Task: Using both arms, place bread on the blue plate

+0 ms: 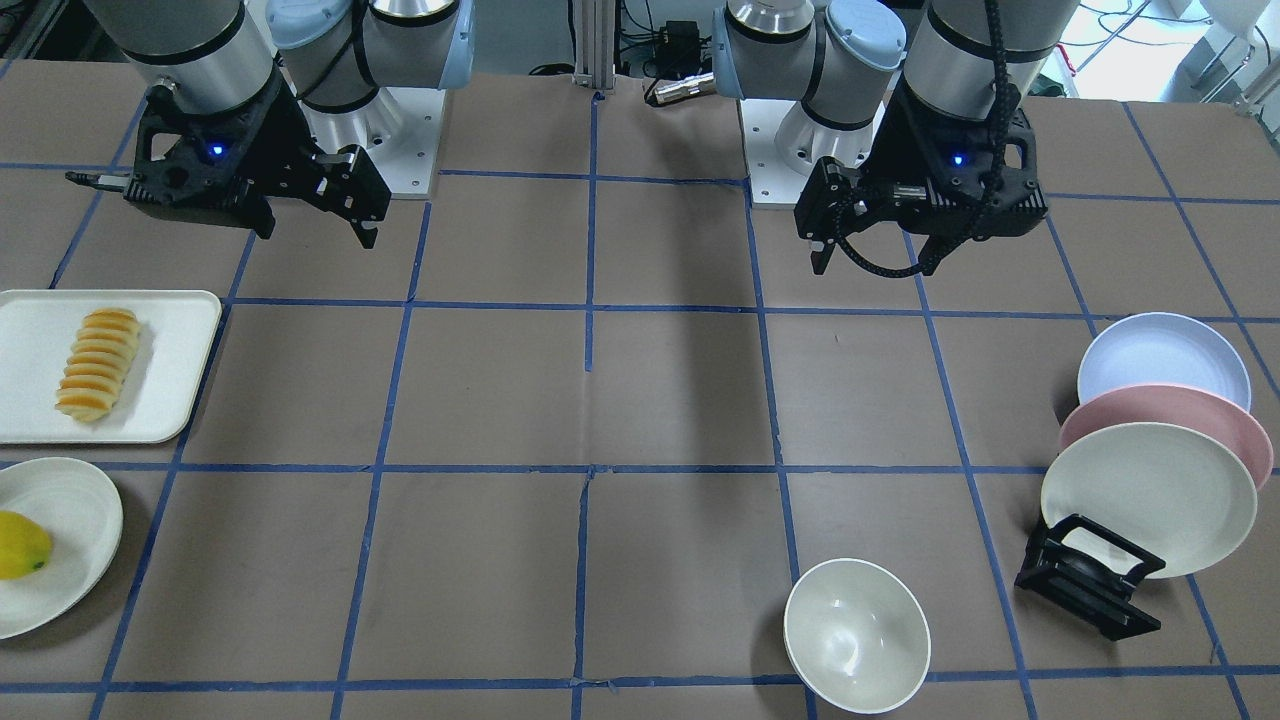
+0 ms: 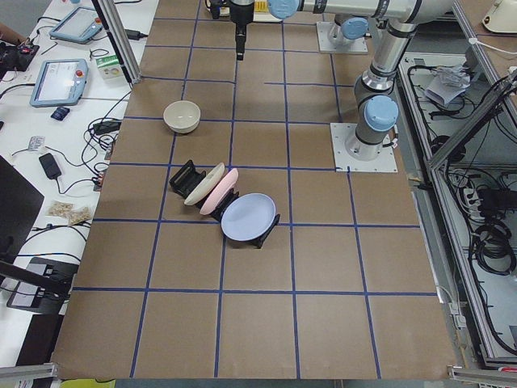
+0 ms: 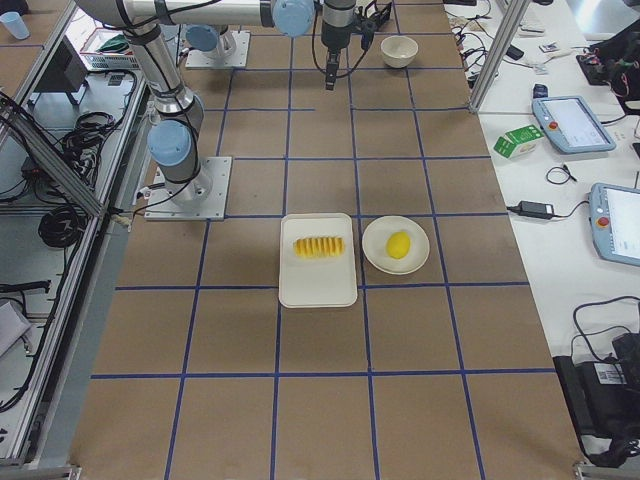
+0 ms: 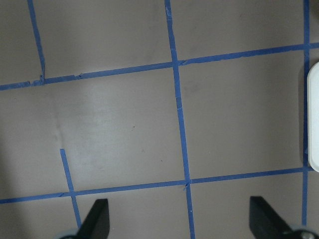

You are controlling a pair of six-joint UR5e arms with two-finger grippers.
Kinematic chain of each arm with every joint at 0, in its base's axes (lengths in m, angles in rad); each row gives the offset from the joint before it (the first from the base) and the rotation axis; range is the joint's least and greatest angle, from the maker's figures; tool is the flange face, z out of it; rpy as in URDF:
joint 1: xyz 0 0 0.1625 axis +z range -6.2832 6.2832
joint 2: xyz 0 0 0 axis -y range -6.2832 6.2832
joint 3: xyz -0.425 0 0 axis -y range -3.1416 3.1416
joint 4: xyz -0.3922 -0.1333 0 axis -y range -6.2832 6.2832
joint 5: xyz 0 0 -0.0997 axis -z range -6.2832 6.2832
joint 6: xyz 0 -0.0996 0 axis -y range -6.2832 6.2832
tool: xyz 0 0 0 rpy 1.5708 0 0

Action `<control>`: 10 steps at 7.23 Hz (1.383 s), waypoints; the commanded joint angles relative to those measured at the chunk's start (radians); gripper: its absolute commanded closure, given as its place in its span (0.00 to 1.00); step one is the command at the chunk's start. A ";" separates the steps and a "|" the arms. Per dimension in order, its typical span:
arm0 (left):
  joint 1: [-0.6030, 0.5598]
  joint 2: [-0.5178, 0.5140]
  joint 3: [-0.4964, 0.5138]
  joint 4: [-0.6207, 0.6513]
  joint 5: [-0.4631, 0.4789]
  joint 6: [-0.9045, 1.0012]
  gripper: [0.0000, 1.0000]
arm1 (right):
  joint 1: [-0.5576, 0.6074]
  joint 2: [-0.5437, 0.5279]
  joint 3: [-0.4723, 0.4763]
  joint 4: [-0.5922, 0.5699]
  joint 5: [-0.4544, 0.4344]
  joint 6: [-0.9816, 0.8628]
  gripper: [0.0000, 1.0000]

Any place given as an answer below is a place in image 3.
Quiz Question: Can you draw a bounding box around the blue plastic cup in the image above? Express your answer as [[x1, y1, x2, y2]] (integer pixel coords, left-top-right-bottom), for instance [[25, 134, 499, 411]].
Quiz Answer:
[[0, 11, 30, 40]]

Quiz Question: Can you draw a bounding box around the cream bowl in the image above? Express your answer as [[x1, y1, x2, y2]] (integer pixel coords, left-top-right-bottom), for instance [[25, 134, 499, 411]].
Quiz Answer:
[[381, 36, 419, 69]]

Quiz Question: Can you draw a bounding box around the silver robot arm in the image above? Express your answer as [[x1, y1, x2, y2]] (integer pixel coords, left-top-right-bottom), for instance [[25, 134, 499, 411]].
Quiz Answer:
[[77, 1, 371, 197], [185, 24, 236, 57]]

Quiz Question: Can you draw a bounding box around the yellow ridged bread loaf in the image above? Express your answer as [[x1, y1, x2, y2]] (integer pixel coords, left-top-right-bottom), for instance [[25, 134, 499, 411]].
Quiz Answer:
[[293, 236, 345, 259]]

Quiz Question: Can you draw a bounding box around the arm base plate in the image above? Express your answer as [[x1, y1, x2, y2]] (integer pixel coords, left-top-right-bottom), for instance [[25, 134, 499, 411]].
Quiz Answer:
[[185, 25, 250, 70], [143, 156, 232, 221]]

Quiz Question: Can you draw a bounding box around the green and white box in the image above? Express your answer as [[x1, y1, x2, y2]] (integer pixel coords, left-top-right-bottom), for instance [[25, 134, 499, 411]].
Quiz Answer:
[[493, 124, 543, 159]]

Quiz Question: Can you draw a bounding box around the near teach pendant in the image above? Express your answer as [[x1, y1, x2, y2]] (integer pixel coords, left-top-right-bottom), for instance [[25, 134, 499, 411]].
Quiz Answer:
[[589, 183, 639, 266]]

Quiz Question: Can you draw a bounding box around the far teach pendant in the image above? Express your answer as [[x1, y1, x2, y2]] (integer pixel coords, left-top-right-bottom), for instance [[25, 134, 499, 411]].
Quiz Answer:
[[531, 96, 616, 154]]

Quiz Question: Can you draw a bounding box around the black power adapter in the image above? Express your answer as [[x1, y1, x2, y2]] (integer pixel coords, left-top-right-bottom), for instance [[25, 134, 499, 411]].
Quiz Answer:
[[519, 201, 555, 219]]

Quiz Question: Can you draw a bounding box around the cream plate under lemon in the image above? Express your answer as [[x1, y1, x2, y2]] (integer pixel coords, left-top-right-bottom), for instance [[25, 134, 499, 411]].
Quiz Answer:
[[362, 216, 430, 275]]

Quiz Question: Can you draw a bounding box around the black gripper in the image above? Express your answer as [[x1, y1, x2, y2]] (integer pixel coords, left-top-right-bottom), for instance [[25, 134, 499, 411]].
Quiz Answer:
[[321, 0, 356, 90]]

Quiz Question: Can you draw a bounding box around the yellow lemon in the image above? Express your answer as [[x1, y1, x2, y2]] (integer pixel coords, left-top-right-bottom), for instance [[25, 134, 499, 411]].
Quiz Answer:
[[385, 231, 411, 260]]

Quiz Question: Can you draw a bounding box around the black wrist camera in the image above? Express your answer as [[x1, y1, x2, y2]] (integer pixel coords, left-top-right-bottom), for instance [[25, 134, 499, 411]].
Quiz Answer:
[[355, 1, 392, 34]]

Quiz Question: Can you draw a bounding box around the aluminium frame post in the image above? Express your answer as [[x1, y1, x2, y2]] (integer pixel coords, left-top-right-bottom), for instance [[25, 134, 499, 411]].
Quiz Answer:
[[468, 0, 530, 113]]

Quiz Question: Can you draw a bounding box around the teach pendant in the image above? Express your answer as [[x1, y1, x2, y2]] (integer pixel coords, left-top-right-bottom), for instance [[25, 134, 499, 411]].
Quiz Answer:
[[589, 183, 639, 266], [531, 96, 616, 154]]

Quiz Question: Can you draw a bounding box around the white rectangular tray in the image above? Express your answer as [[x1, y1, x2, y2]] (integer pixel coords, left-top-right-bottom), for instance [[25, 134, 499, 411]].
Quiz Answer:
[[279, 213, 358, 308]]

